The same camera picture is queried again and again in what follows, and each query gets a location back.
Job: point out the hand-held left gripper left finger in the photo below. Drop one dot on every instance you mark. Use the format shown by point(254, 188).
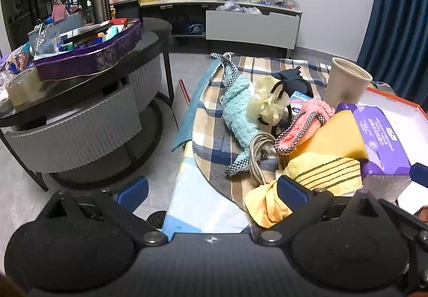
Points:
point(133, 193)

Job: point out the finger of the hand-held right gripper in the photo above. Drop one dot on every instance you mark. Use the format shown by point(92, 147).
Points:
point(404, 220)
point(420, 174)

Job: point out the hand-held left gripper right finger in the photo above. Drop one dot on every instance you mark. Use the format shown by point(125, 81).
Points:
point(294, 193)

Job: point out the plain yellow cloth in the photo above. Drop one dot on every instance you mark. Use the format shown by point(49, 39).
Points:
point(264, 205)

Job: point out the yellow striped towel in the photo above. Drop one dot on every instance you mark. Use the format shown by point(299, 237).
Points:
point(327, 171)

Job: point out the yellow sponge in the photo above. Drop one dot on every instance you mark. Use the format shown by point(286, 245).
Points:
point(334, 141)

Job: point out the pink fuzzy cloth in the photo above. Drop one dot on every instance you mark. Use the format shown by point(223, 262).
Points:
point(306, 123)

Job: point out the orange white box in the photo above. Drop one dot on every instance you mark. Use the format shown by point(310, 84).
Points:
point(394, 106)

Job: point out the light blue fuzzy cloth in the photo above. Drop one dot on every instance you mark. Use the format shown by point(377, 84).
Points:
point(239, 106)

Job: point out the dark navy cloth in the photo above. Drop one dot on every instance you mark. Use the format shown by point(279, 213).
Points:
point(294, 81)

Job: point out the purple tissue pack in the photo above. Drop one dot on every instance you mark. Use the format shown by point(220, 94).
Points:
point(381, 140)

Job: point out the pale blue checked sheet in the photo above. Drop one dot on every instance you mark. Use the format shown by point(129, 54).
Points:
point(200, 200)

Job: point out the light blue packet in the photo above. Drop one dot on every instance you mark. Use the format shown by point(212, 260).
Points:
point(297, 104)

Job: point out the yellow organza scrunchie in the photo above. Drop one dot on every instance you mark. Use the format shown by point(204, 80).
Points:
point(267, 105)

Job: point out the round black coffee table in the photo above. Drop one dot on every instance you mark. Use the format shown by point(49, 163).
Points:
point(83, 110)

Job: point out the plaid blanket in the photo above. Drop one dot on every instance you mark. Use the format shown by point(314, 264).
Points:
point(214, 136)

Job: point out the red patterned strip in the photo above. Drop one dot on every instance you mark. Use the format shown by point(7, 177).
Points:
point(183, 89)

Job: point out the beige cup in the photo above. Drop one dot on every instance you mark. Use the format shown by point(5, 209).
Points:
point(347, 83)

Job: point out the purple patterned tray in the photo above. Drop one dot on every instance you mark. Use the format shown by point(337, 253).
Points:
point(83, 59)

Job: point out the clear tape roll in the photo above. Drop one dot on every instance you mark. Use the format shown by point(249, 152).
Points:
point(21, 86)

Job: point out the blue curtain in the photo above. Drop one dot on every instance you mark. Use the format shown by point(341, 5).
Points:
point(394, 9)

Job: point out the pile of small boxes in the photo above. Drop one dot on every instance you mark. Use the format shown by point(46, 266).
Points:
point(83, 33)

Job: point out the white television cabinet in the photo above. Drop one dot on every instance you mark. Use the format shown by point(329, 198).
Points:
point(250, 29)

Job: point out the dark blue bag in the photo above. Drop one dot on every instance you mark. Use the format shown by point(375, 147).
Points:
point(195, 29)

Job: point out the clear snack bag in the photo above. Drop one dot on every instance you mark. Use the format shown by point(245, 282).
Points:
point(13, 63)

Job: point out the clear crumpled plastic bag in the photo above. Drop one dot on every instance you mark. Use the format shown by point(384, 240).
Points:
point(252, 10)
point(229, 6)

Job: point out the stainless steel tumbler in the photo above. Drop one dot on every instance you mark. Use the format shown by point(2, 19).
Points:
point(100, 4)

